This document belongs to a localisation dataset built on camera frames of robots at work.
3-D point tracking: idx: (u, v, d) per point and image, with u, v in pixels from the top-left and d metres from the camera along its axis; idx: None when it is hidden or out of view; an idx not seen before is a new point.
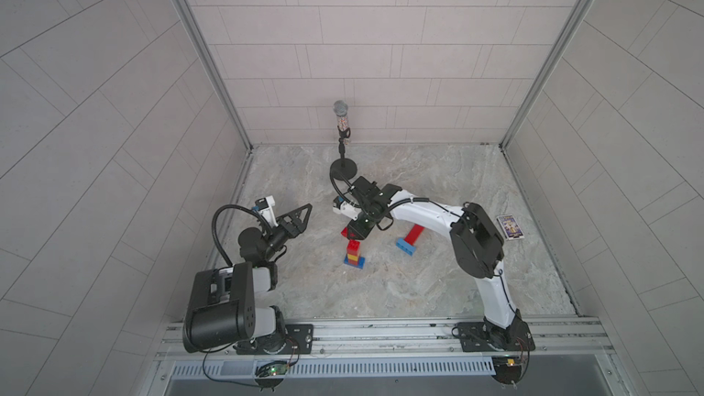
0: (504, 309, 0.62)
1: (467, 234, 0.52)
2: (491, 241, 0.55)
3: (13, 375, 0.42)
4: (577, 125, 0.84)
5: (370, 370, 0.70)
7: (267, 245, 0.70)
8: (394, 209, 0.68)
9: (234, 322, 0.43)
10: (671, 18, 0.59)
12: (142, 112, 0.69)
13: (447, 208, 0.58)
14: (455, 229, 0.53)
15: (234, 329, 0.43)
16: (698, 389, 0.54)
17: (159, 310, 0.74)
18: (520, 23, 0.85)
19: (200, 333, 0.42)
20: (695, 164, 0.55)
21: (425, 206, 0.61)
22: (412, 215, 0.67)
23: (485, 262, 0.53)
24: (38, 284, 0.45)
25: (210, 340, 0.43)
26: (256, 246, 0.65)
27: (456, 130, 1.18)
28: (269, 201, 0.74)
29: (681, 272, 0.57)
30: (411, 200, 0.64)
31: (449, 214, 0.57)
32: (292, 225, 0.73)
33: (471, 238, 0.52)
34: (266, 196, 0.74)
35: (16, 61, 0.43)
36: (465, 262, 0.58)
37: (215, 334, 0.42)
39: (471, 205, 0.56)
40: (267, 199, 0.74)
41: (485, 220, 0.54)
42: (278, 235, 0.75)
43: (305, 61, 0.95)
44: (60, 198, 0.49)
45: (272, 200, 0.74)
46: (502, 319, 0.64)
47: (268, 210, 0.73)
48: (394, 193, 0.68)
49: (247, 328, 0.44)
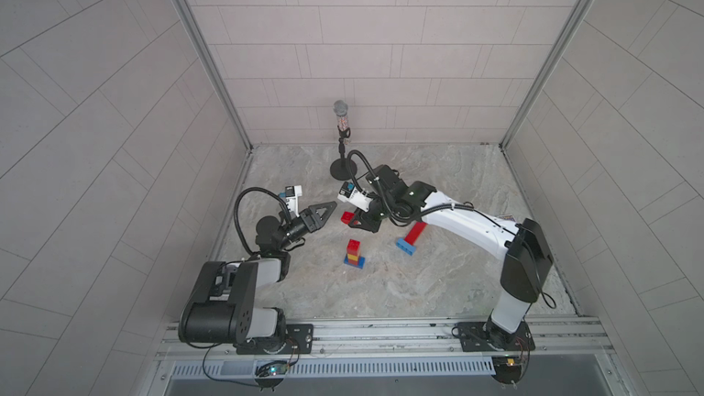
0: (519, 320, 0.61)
1: (527, 258, 0.45)
2: (545, 264, 0.49)
3: (13, 375, 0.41)
4: (577, 125, 0.84)
5: (370, 370, 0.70)
7: (282, 236, 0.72)
8: (429, 215, 0.59)
9: (226, 324, 0.43)
10: (671, 18, 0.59)
12: (142, 112, 0.69)
13: (496, 220, 0.51)
14: (511, 250, 0.46)
15: (226, 332, 0.43)
16: (698, 389, 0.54)
17: (159, 310, 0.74)
18: (520, 23, 0.85)
19: (192, 326, 0.43)
20: (695, 164, 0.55)
21: (468, 215, 0.53)
22: (449, 224, 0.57)
23: (538, 289, 0.47)
24: (38, 284, 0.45)
25: (201, 336, 0.43)
26: (270, 236, 0.65)
27: (456, 130, 1.18)
28: (296, 191, 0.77)
29: (682, 272, 0.57)
30: (452, 206, 0.55)
31: (502, 228, 0.49)
32: (311, 220, 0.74)
33: (530, 262, 0.45)
34: (294, 186, 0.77)
35: (16, 62, 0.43)
36: (512, 286, 0.51)
37: (207, 332, 0.43)
39: (526, 221, 0.49)
40: (294, 188, 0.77)
41: (541, 240, 0.51)
42: (296, 226, 0.74)
43: (305, 61, 0.95)
44: (60, 198, 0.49)
45: (299, 191, 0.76)
46: (511, 326, 0.63)
47: (292, 199, 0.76)
48: (427, 194, 0.59)
49: (239, 334, 0.44)
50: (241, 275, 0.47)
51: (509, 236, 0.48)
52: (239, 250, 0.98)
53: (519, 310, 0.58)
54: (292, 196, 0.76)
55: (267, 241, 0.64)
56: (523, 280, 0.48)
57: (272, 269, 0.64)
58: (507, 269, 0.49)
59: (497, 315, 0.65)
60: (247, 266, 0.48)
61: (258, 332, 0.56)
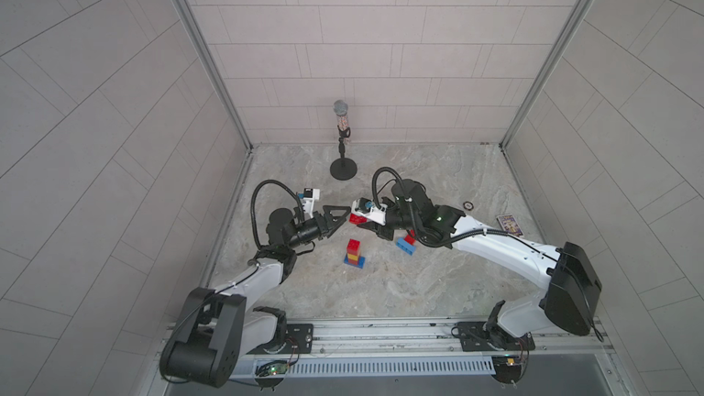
0: (525, 328, 0.61)
1: (573, 286, 0.41)
2: (593, 292, 0.45)
3: (13, 376, 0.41)
4: (577, 125, 0.84)
5: (369, 370, 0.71)
7: (293, 234, 0.71)
8: (460, 241, 0.56)
9: (207, 368, 0.40)
10: (671, 19, 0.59)
12: (142, 112, 0.69)
13: (533, 246, 0.48)
14: (554, 277, 0.44)
15: (207, 375, 0.40)
16: (698, 388, 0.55)
17: (159, 310, 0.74)
18: (521, 23, 0.85)
19: (175, 364, 0.41)
20: (695, 164, 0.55)
21: (504, 241, 0.50)
22: (483, 250, 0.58)
23: (589, 319, 0.43)
24: (38, 283, 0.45)
25: (182, 375, 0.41)
26: (280, 230, 0.63)
27: (456, 130, 1.18)
28: (313, 194, 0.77)
29: (681, 272, 0.57)
30: (485, 232, 0.53)
31: (543, 257, 0.46)
32: (324, 223, 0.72)
33: (576, 290, 0.41)
34: (313, 188, 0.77)
35: (16, 62, 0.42)
36: (558, 315, 0.47)
37: (188, 373, 0.41)
39: (568, 246, 0.46)
40: (313, 191, 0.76)
41: (587, 266, 0.47)
42: (309, 227, 0.72)
43: (305, 60, 0.94)
44: (60, 199, 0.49)
45: (317, 195, 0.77)
46: (515, 330, 0.63)
47: (310, 201, 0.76)
48: (456, 219, 0.57)
49: (220, 378, 0.41)
50: (225, 313, 0.43)
51: (551, 264, 0.44)
52: (239, 250, 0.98)
53: (528, 316, 0.57)
54: (310, 198, 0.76)
55: (275, 236, 0.64)
56: (571, 310, 0.44)
57: (269, 276, 0.59)
58: (552, 298, 0.45)
59: (502, 320, 0.64)
60: (234, 302, 0.44)
61: (256, 338, 0.58)
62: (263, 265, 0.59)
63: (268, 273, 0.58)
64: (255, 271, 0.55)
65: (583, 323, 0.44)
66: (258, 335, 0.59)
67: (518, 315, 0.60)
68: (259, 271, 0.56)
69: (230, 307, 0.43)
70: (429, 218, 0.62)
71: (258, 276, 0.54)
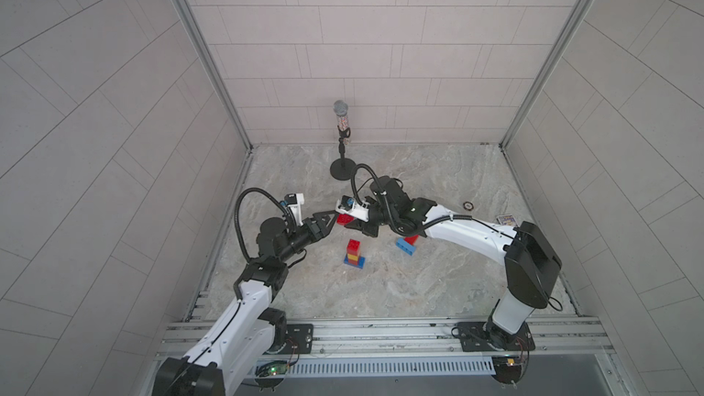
0: (521, 322, 0.60)
1: (527, 260, 0.45)
2: (550, 268, 0.48)
3: (14, 376, 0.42)
4: (577, 125, 0.84)
5: (369, 370, 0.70)
7: (285, 243, 0.65)
8: (431, 228, 0.61)
9: None
10: (671, 19, 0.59)
12: (142, 112, 0.69)
13: (495, 227, 0.51)
14: (510, 254, 0.46)
15: None
16: (698, 389, 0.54)
17: (159, 311, 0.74)
18: (520, 24, 0.86)
19: None
20: (694, 164, 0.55)
21: (468, 225, 0.54)
22: (453, 236, 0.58)
23: (544, 291, 0.46)
24: (38, 283, 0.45)
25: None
26: (271, 238, 0.59)
27: (456, 130, 1.18)
28: (298, 200, 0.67)
29: (681, 272, 0.57)
30: (451, 218, 0.57)
31: (500, 235, 0.50)
32: (317, 227, 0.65)
33: (530, 264, 0.45)
34: (295, 193, 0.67)
35: (16, 61, 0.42)
36: (519, 291, 0.50)
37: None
39: (524, 225, 0.49)
40: (297, 196, 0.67)
41: (541, 242, 0.51)
42: (300, 236, 0.69)
43: (305, 61, 0.95)
44: (60, 199, 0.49)
45: (302, 198, 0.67)
46: (511, 329, 0.63)
47: (295, 207, 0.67)
48: (428, 208, 0.61)
49: None
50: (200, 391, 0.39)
51: (508, 240, 0.48)
52: (239, 250, 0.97)
53: (523, 313, 0.58)
54: (294, 206, 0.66)
55: (266, 247, 0.60)
56: (528, 284, 0.47)
57: (255, 311, 0.54)
58: (510, 273, 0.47)
59: (499, 319, 0.65)
60: (209, 377, 0.40)
61: (256, 350, 0.59)
62: (246, 300, 0.53)
63: (250, 311, 0.53)
64: (236, 312, 0.51)
65: (540, 295, 0.47)
66: (256, 350, 0.59)
67: (511, 312, 0.60)
68: (241, 313, 0.51)
69: (205, 382, 0.40)
70: (404, 210, 0.66)
71: (241, 320, 0.50)
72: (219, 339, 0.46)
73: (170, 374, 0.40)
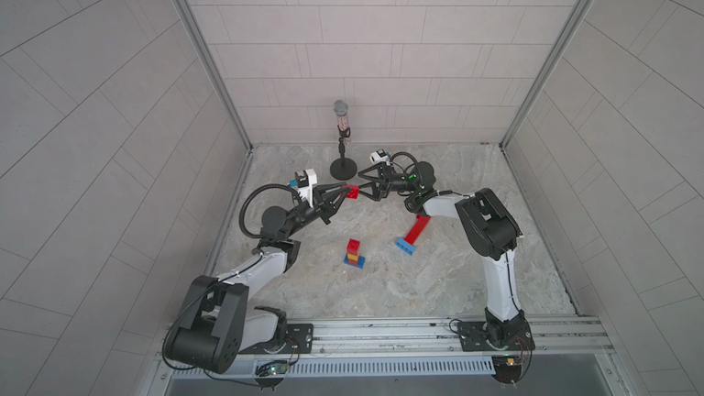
0: (506, 302, 0.64)
1: (469, 206, 0.59)
2: (499, 222, 0.59)
3: (14, 376, 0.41)
4: (577, 125, 0.84)
5: (369, 369, 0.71)
7: (290, 225, 0.64)
8: (426, 203, 0.80)
9: (210, 352, 0.41)
10: (671, 19, 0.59)
12: (142, 112, 0.69)
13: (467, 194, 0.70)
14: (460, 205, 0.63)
15: (211, 357, 0.41)
16: (698, 389, 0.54)
17: (159, 310, 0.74)
18: (520, 23, 0.85)
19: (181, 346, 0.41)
20: (694, 164, 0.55)
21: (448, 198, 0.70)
22: (437, 209, 0.76)
23: (486, 232, 0.57)
24: (37, 284, 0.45)
25: (187, 358, 0.42)
26: (276, 227, 0.60)
27: (456, 130, 1.18)
28: (310, 181, 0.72)
29: (681, 272, 0.57)
30: (437, 193, 0.76)
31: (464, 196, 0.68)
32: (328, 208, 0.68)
33: (473, 211, 0.59)
34: (308, 175, 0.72)
35: (16, 61, 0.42)
36: (475, 238, 0.61)
37: (192, 357, 0.41)
39: (482, 190, 0.63)
40: (309, 178, 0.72)
41: (493, 203, 0.63)
42: (309, 215, 0.68)
43: (305, 60, 0.94)
44: (60, 199, 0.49)
45: (313, 181, 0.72)
46: (503, 314, 0.65)
47: (306, 190, 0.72)
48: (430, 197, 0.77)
49: (222, 363, 0.42)
50: (229, 302, 0.43)
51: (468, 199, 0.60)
52: (239, 250, 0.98)
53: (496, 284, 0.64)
54: (305, 189, 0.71)
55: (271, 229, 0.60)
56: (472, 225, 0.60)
57: (274, 265, 0.60)
58: (462, 221, 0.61)
59: (490, 302, 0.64)
60: (236, 293, 0.44)
61: (256, 336, 0.58)
62: (267, 253, 0.59)
63: (270, 263, 0.58)
64: (258, 260, 0.55)
65: (481, 234, 0.58)
66: (257, 335, 0.58)
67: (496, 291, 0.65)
68: (264, 261, 0.56)
69: (233, 297, 0.44)
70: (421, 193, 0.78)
71: (261, 266, 0.54)
72: (246, 271, 0.50)
73: (202, 289, 0.44)
